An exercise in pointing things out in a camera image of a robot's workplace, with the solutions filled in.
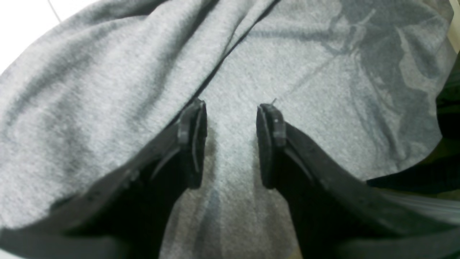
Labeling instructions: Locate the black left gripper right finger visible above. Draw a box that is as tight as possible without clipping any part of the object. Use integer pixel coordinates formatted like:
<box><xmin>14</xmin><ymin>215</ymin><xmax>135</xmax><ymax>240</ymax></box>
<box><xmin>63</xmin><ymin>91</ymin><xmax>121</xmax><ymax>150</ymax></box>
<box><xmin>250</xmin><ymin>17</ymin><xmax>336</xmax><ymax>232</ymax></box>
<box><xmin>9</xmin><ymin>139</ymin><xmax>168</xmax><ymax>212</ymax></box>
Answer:
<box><xmin>256</xmin><ymin>104</ymin><xmax>459</xmax><ymax>259</ymax></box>

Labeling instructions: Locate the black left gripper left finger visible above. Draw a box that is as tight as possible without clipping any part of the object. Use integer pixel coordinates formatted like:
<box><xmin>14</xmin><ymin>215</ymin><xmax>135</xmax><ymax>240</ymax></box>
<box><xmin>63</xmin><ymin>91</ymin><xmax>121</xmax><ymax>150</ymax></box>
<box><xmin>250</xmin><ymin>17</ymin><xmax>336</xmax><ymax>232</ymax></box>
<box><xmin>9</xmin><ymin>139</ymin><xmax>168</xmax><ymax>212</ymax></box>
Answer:
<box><xmin>1</xmin><ymin>99</ymin><xmax>207</xmax><ymax>259</ymax></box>

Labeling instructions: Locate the dark grey t-shirt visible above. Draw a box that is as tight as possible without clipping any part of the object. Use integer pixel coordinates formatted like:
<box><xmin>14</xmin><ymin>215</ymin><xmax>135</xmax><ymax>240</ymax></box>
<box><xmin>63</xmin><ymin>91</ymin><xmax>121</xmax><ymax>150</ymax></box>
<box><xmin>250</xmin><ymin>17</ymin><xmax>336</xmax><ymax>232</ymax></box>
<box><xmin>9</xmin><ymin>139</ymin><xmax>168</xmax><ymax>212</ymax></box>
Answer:
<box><xmin>1</xmin><ymin>0</ymin><xmax>456</xmax><ymax>259</ymax></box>

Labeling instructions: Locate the grey aluminium frame rail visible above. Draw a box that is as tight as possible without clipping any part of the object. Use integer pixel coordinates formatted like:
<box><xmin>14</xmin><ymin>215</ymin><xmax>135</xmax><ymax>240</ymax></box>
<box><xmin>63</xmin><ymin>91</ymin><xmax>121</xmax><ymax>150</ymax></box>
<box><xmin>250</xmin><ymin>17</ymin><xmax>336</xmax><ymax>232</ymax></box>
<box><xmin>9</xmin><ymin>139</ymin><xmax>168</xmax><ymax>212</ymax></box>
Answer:
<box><xmin>378</xmin><ymin>190</ymin><xmax>460</xmax><ymax>225</ymax></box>

